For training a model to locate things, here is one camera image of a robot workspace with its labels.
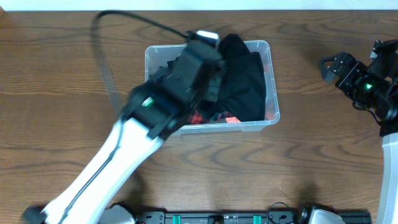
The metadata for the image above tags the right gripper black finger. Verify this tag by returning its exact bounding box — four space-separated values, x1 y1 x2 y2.
318 52 354 73
320 63 336 83

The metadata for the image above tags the red navy plaid shirt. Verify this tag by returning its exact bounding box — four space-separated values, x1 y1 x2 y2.
186 110 234 125

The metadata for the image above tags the large black garment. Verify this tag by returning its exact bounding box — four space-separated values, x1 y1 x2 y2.
194 34 266 123

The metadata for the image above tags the pink printed garment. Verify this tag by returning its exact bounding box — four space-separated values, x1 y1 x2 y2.
220 64 275 122

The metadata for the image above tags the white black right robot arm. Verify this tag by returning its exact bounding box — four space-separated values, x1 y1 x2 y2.
319 40 397 224

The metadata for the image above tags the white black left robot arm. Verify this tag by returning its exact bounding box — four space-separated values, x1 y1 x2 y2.
22 40 224 223

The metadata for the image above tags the clear plastic storage bin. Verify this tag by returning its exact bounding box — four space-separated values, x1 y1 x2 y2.
144 40 280 136

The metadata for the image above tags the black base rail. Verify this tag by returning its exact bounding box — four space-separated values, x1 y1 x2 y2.
133 208 373 224

